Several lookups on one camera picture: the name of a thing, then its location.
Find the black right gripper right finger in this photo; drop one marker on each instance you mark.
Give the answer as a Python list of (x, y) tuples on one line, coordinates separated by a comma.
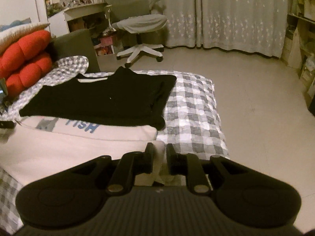
[(201, 176)]

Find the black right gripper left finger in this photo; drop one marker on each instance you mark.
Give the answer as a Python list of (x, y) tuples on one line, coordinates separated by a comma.
[(129, 166)]

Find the black and white raglan shirt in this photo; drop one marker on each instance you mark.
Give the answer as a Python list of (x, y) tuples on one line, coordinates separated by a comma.
[(124, 99)]

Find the smartphone playing video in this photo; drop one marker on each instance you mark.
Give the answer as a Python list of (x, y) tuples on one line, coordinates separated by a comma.
[(3, 90)]

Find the grey checkered quilt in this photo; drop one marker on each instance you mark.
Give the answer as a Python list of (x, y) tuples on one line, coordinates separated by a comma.
[(192, 113)]

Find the lower red puffy cushion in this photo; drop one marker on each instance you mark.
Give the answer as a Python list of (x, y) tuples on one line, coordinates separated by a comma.
[(29, 74)]

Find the red puffy cushion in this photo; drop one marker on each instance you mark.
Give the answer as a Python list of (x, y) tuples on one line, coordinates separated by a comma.
[(23, 50), (29, 74)]

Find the upper red puffy cushion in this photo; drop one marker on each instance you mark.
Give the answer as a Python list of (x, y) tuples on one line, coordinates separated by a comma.
[(23, 50)]

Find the white striped pillow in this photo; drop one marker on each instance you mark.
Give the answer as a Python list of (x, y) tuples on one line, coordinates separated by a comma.
[(13, 34)]

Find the blue plush toy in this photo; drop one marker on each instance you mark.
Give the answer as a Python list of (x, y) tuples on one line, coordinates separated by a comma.
[(14, 24)]

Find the dark grey sofa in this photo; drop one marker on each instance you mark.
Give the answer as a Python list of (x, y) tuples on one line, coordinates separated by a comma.
[(78, 42)]

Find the white desk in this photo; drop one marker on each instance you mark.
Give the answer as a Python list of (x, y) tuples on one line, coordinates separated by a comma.
[(59, 22)]

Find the wooden shelf unit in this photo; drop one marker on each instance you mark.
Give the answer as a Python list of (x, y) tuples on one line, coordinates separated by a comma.
[(298, 50)]

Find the grey star curtain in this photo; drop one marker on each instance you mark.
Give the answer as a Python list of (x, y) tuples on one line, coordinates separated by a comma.
[(253, 26)]

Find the grey office chair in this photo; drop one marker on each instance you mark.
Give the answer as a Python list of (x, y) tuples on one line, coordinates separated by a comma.
[(135, 17)]

